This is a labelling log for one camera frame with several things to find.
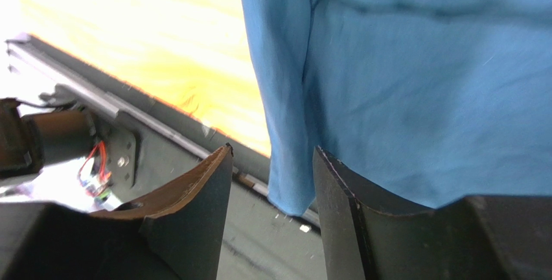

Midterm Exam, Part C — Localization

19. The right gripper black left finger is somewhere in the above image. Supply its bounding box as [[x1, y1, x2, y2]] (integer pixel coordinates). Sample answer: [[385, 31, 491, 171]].
[[1, 145, 233, 279]]

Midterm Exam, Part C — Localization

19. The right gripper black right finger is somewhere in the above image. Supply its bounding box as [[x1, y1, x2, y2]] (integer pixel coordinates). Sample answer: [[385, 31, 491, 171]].
[[313, 148, 551, 279]]

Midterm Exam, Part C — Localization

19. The blue t shirt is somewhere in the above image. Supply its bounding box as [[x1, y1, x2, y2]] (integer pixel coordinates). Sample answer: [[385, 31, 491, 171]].
[[242, 0, 551, 215]]

